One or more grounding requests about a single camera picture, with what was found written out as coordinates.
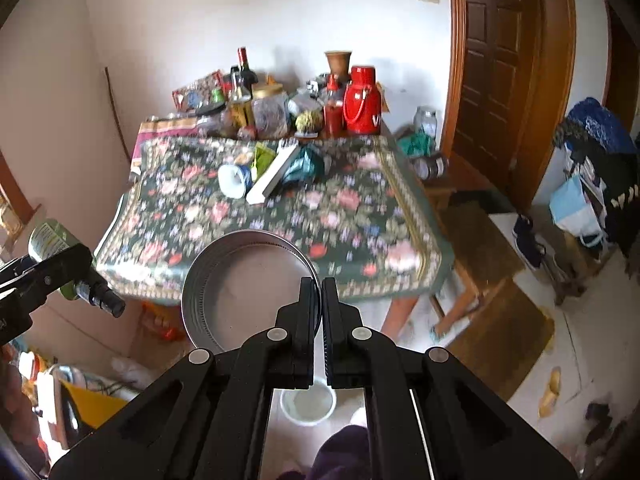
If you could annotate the light blue paper bag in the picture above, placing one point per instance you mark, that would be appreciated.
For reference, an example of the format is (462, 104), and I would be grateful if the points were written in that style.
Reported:
(577, 207)

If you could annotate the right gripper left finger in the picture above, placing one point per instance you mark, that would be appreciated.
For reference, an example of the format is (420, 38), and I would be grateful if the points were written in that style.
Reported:
(282, 356)

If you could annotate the striped pink cloth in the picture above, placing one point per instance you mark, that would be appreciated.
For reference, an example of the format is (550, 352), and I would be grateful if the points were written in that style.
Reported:
(157, 129)

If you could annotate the yellow bag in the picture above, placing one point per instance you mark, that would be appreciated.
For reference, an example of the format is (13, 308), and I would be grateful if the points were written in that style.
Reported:
(94, 408)

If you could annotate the wooden table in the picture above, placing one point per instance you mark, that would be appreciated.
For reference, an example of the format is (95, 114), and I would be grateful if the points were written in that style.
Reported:
(400, 279)

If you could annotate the green snack packet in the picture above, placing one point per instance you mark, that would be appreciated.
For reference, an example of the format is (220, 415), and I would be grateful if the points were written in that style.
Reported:
(263, 158)

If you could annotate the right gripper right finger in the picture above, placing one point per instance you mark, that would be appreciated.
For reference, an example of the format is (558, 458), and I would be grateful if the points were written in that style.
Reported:
(355, 356)

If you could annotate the teal bag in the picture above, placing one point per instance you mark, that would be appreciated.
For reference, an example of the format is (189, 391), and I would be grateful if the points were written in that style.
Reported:
(306, 168)

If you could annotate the yellow oil bottle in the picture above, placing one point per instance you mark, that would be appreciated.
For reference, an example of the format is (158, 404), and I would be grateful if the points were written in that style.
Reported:
(240, 102)

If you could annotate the red thermos jug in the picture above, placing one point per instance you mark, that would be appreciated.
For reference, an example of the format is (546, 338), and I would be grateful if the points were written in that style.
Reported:
(362, 103)

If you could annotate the white trash bucket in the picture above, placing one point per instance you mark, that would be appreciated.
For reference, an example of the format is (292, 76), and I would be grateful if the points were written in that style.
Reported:
(309, 407)

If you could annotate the clear jar with gold lid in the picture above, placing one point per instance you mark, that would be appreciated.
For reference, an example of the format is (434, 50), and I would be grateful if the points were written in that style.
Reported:
(270, 111)

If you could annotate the red patterned snack bag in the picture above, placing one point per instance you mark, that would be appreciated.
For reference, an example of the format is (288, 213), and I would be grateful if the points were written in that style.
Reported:
(196, 94)

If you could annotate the blue clothes pile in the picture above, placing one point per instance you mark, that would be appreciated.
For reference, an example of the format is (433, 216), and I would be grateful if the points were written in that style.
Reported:
(597, 146)

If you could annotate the custard apple fruit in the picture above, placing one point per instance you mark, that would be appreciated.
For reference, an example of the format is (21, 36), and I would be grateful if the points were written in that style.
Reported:
(309, 121)

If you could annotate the red sauce bottle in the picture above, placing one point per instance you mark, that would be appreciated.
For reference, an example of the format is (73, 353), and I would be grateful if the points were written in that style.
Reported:
(333, 107)

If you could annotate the brown ceramic vase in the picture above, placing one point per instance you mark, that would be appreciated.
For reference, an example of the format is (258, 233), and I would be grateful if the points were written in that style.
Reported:
(339, 62)

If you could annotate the wooden stool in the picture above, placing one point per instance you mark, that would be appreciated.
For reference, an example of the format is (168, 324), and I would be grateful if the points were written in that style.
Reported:
(506, 331)

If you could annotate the round metal tin lid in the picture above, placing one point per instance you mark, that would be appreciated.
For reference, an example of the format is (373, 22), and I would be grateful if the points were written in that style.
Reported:
(236, 285)

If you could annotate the green can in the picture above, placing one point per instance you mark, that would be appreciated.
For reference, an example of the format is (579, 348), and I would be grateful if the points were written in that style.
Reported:
(49, 239)

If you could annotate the brown wooden door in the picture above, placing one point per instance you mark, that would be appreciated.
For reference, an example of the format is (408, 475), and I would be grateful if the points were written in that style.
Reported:
(511, 66)

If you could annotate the glass jar beside table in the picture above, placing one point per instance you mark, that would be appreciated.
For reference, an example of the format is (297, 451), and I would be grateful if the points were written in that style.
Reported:
(425, 124)

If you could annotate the white long box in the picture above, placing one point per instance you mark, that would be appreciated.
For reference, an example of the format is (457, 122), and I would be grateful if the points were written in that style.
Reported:
(268, 181)

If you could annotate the dark wine bottle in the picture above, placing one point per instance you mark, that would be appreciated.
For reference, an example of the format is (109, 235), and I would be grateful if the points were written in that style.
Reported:
(248, 76)

